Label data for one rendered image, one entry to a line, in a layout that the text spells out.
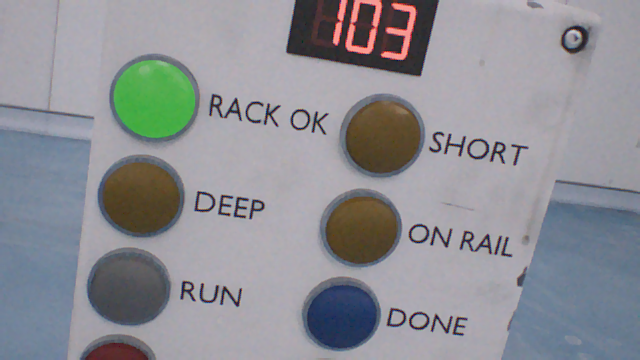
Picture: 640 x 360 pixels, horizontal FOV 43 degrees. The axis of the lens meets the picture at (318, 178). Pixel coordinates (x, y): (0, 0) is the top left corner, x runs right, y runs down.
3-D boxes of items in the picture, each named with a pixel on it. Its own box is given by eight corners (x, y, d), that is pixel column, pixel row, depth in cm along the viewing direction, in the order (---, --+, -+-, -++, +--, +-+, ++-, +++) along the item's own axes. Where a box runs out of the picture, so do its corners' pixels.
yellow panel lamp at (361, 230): (391, 273, 30) (408, 205, 29) (318, 263, 30) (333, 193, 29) (388, 264, 31) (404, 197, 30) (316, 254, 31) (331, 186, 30)
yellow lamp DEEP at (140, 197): (174, 243, 29) (185, 171, 28) (95, 233, 29) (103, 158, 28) (176, 234, 30) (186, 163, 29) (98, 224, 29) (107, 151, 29)
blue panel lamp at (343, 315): (371, 358, 31) (386, 294, 31) (300, 349, 31) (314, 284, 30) (368, 347, 32) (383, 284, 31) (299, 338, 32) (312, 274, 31)
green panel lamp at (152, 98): (189, 148, 28) (201, 69, 27) (106, 135, 28) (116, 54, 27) (190, 141, 29) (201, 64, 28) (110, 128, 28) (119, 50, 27)
